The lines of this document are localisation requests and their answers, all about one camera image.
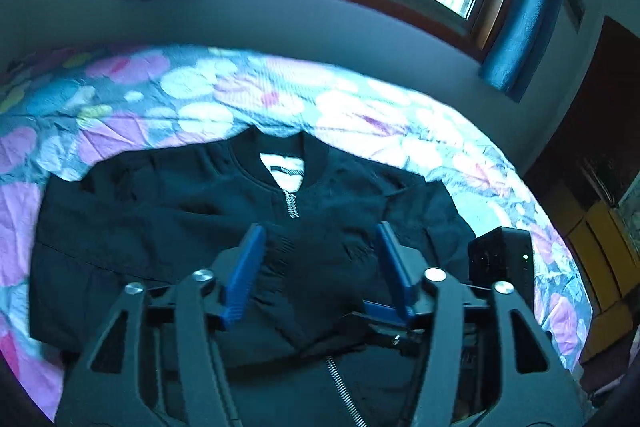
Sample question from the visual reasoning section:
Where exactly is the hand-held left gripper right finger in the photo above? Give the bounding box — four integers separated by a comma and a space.
375, 221, 587, 427

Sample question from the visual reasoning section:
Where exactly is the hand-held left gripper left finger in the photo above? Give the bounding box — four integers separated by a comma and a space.
54, 223, 267, 427

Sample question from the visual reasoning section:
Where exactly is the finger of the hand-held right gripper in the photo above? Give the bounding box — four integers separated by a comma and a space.
345, 300, 431, 355

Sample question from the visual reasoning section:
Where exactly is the black zip jacket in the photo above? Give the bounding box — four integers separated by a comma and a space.
27, 127, 482, 427

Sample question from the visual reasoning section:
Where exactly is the yellow cabinet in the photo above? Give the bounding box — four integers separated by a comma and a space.
550, 199, 640, 360

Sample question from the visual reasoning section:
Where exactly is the dark wooden wardrobe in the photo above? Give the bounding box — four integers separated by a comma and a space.
524, 14, 640, 228

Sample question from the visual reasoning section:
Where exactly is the floral patterned blanket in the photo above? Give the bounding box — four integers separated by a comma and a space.
0, 44, 596, 423

